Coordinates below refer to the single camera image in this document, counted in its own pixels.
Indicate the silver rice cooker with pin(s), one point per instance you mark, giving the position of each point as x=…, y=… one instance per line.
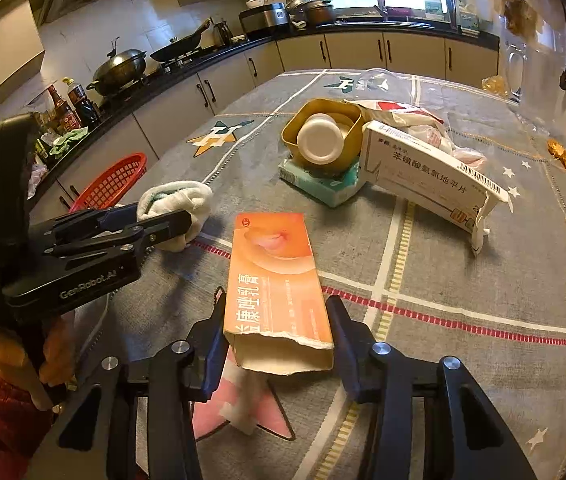
x=263, y=17

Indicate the red plastic basket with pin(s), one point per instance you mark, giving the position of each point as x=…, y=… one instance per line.
x=113, y=180

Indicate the black frying pan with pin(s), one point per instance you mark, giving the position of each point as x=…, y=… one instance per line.
x=178, y=47

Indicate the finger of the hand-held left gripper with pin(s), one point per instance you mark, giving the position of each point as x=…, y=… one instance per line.
x=163, y=227
x=108, y=217

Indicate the hanging plastic bag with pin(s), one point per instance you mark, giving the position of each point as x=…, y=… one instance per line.
x=519, y=12

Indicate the orange medicine box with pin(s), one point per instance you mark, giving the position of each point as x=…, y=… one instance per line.
x=273, y=280

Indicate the teal tissue pack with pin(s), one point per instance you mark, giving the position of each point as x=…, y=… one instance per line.
x=323, y=185

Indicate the glass pitcher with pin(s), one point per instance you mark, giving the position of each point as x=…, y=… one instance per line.
x=533, y=75

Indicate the white cloth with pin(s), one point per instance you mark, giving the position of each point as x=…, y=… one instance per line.
x=178, y=197

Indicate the white medicine box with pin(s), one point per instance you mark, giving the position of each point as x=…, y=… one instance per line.
x=413, y=170

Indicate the dark soy sauce bottle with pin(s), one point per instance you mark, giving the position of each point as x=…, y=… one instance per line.
x=79, y=102

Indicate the person's left hand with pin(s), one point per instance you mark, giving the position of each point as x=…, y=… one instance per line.
x=60, y=350

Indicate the steel wok with lid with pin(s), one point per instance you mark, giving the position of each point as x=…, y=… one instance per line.
x=118, y=67

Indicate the grey printed tablecloth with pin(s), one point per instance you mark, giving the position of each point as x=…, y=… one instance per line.
x=463, y=320

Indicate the black kitchen counter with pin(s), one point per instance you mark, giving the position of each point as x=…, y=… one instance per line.
x=243, y=42

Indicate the white red plastic packet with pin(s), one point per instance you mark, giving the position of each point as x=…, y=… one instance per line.
x=423, y=120

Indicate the steel kettle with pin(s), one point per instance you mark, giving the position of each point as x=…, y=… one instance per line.
x=222, y=32

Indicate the green dish cloth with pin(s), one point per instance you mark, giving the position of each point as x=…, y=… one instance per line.
x=68, y=141

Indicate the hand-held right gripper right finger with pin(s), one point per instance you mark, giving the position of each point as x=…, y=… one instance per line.
x=350, y=355

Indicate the white tissue paper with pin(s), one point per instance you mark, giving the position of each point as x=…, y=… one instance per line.
x=243, y=400

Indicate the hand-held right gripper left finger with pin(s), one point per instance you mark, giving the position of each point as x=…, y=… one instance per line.
x=204, y=360

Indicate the gold square bowl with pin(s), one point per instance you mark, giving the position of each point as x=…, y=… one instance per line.
x=350, y=150

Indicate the clear plastic wrapper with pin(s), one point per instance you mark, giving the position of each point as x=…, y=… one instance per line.
x=378, y=80

